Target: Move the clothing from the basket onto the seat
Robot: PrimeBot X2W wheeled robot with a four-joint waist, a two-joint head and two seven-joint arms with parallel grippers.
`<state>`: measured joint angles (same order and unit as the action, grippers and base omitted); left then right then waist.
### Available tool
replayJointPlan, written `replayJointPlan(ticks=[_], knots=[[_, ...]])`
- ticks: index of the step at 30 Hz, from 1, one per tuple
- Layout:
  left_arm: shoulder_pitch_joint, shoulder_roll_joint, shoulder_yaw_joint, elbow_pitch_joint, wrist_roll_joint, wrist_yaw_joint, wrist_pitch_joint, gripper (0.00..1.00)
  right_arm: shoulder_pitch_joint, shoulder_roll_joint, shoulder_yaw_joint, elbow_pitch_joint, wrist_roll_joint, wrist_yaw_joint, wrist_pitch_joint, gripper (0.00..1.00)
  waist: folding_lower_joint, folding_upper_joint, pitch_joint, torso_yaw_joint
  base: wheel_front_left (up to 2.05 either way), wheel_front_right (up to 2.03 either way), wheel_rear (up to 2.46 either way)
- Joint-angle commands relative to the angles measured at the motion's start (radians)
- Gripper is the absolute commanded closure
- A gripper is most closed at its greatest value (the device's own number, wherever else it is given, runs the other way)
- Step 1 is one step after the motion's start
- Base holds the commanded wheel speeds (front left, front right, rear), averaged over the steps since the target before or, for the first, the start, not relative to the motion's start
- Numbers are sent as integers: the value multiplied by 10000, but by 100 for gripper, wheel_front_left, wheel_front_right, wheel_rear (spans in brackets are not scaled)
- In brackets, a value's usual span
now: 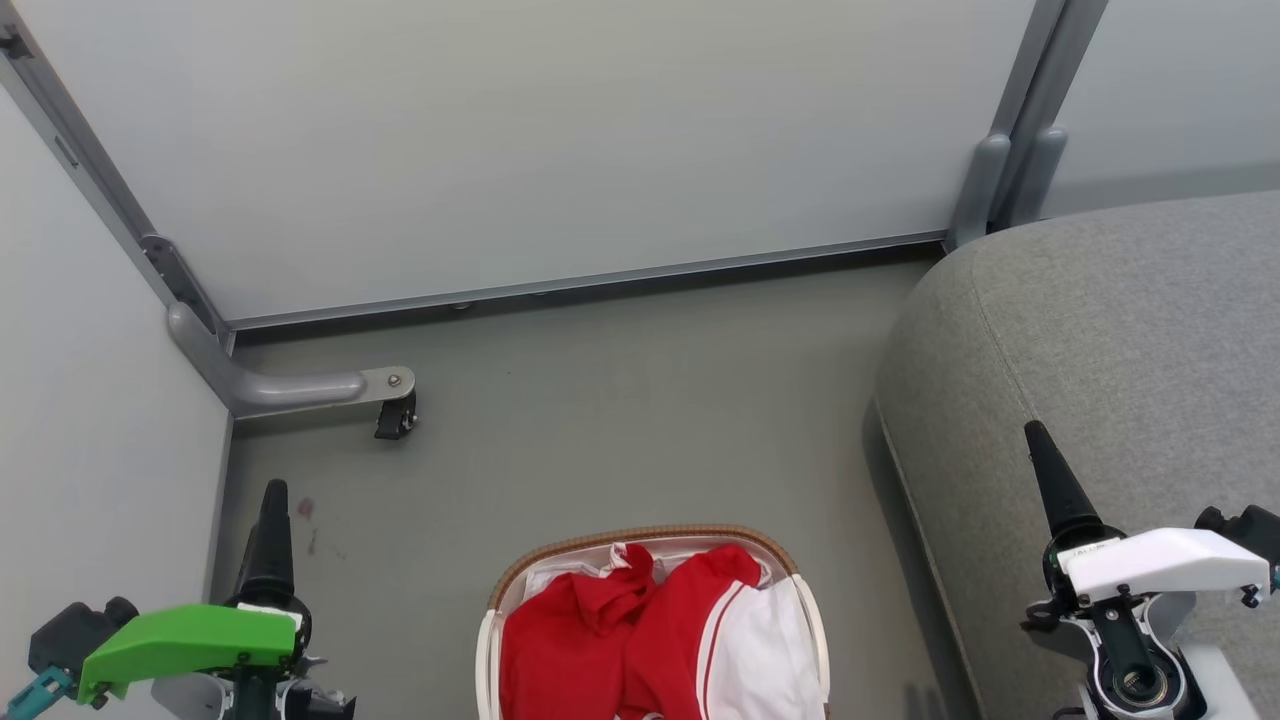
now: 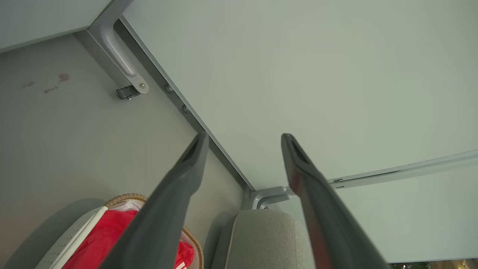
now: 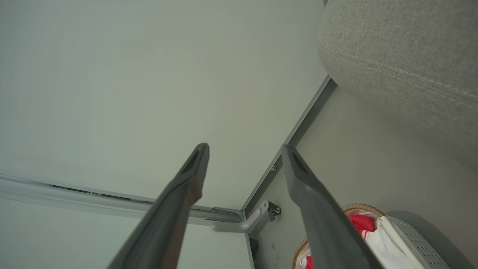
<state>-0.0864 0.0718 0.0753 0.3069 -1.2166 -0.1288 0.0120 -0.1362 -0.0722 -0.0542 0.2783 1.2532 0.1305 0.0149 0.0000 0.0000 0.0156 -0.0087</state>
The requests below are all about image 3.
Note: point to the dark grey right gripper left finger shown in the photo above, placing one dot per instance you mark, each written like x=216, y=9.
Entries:
x=171, y=216

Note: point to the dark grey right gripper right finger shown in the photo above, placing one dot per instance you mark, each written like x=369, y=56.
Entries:
x=321, y=224

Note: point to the red and white garment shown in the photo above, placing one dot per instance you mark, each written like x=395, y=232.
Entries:
x=362, y=223

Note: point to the grey fabric sofa cushion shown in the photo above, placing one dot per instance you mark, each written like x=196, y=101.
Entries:
x=403, y=56

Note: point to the grey bent metal tube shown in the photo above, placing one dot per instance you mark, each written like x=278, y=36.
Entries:
x=242, y=225

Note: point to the white perforated wicker-rimmed laundry basket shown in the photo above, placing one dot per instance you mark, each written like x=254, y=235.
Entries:
x=414, y=243

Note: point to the small black metal bracket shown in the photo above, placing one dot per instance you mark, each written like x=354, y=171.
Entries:
x=273, y=210

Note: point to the grey wall trim strip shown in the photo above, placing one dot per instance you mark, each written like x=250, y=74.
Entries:
x=298, y=129

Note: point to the grey metal wall rail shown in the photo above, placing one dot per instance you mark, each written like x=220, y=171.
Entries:
x=74, y=196

